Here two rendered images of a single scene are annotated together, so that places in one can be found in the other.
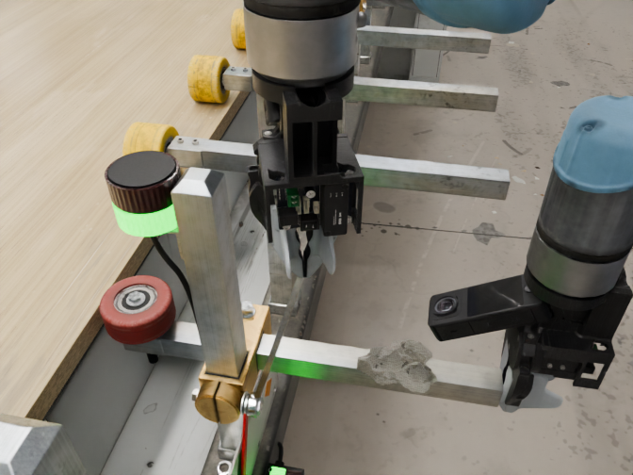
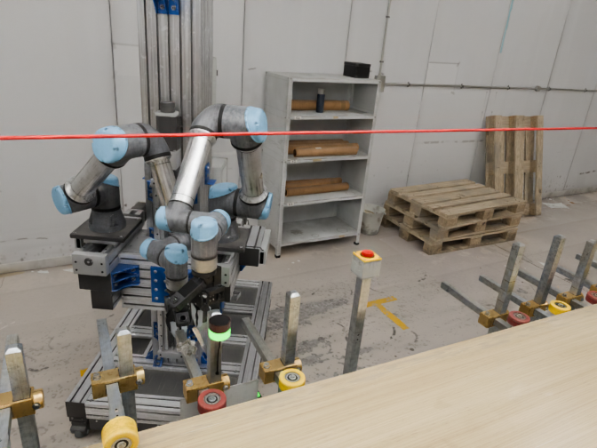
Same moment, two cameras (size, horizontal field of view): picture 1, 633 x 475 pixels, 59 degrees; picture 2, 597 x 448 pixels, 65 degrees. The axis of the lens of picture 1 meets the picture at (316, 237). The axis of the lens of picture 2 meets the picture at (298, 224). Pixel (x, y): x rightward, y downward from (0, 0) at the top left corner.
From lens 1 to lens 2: 1.54 m
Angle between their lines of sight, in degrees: 102
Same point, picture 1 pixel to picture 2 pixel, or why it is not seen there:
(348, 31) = not seen: hidden behind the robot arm
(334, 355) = (192, 361)
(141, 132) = (124, 424)
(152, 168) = (218, 318)
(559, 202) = (184, 268)
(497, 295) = not seen: hidden behind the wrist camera
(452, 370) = (182, 338)
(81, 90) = not seen: outside the picture
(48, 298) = (227, 425)
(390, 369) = (190, 348)
